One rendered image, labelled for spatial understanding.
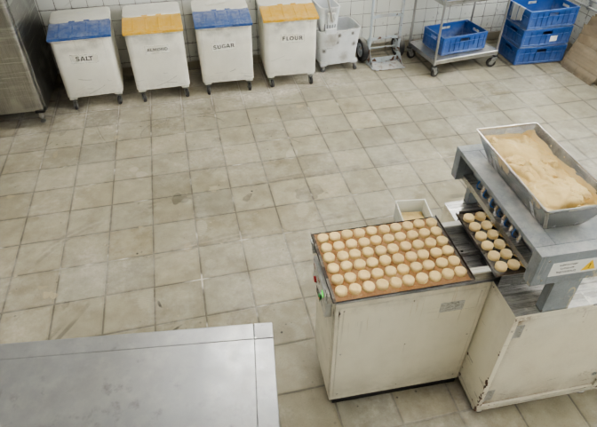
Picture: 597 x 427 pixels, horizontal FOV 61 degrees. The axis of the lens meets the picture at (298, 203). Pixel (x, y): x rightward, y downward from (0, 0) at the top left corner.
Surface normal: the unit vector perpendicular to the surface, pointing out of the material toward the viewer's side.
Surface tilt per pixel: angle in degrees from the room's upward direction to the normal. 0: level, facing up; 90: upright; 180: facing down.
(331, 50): 96
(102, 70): 92
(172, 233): 0
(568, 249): 0
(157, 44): 90
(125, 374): 0
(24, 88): 90
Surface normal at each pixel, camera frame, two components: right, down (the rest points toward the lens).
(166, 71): 0.25, 0.67
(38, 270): 0.00, -0.76
